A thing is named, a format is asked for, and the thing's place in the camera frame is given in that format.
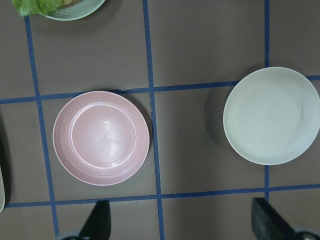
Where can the white toaster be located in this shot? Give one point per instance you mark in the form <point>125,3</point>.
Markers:
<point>5,167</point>

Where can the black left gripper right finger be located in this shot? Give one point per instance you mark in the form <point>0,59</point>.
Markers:
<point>267,224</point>

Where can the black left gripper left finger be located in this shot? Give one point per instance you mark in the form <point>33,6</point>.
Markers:
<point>98,224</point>

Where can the pink plate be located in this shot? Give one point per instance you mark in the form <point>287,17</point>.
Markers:
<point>101,138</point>

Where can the light green plate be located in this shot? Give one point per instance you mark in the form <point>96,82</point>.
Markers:
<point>75,10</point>

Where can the green lettuce leaf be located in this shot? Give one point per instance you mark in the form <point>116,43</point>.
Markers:
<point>32,7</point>

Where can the cream white plate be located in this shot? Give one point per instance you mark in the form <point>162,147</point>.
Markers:
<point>272,116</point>

